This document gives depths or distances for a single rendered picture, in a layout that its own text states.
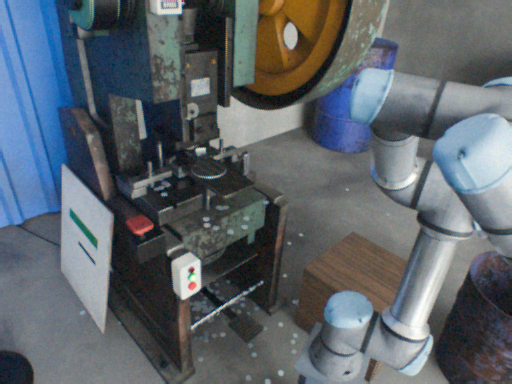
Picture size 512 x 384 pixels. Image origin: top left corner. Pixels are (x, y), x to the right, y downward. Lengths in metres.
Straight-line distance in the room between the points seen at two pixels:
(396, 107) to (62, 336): 1.69
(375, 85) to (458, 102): 0.10
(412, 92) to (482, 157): 0.14
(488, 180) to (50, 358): 1.72
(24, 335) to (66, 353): 0.22
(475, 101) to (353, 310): 0.68
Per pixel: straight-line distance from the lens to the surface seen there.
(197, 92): 1.28
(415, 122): 0.53
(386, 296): 1.61
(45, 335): 1.96
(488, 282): 1.95
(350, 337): 1.07
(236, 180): 1.30
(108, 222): 1.55
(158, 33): 1.12
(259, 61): 1.59
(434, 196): 0.87
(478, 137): 0.43
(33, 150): 2.45
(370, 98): 0.53
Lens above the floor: 1.44
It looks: 33 degrees down
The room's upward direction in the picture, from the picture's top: 5 degrees clockwise
